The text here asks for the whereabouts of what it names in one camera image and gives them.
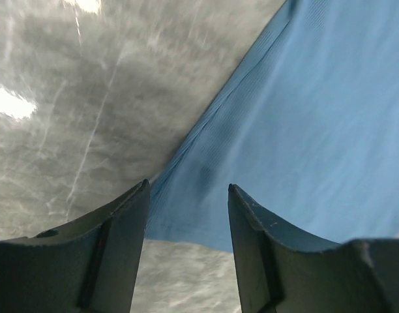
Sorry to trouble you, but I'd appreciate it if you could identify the blue tank top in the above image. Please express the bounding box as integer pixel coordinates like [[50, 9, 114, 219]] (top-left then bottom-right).
[[146, 1, 399, 251]]

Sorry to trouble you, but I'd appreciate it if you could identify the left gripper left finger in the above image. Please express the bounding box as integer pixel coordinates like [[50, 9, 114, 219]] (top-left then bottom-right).
[[0, 181, 150, 312]]

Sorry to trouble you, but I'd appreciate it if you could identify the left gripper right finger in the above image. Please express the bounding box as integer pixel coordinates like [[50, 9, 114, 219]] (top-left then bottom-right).
[[228, 185, 399, 313]]

